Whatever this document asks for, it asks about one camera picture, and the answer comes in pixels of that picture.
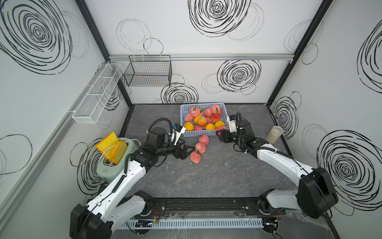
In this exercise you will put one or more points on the yellow toast slice front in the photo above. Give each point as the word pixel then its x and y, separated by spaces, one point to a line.
pixel 118 152

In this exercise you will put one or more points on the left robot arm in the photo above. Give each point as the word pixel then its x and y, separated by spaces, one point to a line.
pixel 103 215

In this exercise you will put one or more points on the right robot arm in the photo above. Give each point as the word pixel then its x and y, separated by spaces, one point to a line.
pixel 315 194

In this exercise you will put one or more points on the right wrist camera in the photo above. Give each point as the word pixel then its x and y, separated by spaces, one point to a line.
pixel 232 123

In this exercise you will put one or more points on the yellow toast slice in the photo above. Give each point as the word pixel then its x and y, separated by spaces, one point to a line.
pixel 118 152
pixel 108 144

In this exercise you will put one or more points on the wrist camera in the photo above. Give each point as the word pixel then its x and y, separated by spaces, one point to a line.
pixel 232 123
pixel 177 131

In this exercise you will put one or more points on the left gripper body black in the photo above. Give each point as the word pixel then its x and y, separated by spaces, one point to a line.
pixel 167 150

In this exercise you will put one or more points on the black wire wall basket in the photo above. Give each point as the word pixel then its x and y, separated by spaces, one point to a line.
pixel 149 71

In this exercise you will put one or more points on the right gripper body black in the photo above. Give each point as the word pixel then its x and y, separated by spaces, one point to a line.
pixel 238 140

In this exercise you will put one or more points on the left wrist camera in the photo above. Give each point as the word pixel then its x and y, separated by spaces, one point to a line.
pixel 177 131

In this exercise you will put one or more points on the grey slotted cable duct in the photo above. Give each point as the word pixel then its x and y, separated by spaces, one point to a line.
pixel 217 223

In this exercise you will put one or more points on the mint green toaster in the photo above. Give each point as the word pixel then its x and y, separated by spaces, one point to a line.
pixel 106 169

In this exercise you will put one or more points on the frosted plastic cup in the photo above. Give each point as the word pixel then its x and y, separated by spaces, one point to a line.
pixel 274 134

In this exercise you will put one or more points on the yellow toast slice rear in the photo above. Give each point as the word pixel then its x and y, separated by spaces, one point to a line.
pixel 108 144

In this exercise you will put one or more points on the pink peach with leaf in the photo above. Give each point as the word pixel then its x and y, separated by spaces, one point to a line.
pixel 194 111

